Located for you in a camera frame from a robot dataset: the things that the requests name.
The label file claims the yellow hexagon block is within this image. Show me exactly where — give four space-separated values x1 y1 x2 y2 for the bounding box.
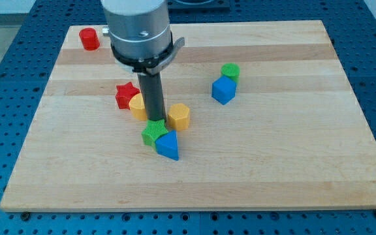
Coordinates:
168 103 190 131

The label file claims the wooden board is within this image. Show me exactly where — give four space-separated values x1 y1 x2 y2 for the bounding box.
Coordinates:
0 20 376 212

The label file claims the blue triangle block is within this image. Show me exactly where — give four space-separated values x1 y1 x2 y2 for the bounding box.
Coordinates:
155 131 179 161

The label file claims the red star block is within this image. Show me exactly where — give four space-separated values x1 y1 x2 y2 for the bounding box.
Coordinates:
116 82 140 109

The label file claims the green cylinder block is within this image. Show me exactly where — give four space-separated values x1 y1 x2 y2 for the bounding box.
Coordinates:
221 63 240 83

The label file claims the green star block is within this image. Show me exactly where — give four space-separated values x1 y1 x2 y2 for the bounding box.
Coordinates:
141 119 168 149

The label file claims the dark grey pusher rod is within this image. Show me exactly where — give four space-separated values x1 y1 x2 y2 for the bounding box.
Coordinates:
137 73 166 121

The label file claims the red cylinder block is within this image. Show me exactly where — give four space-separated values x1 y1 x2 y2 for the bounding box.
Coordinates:
79 27 100 51

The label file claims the blue cube block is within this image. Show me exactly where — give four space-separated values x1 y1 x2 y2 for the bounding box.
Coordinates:
211 76 237 105

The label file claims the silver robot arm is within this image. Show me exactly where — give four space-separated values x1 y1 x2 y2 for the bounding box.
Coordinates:
101 0 185 121

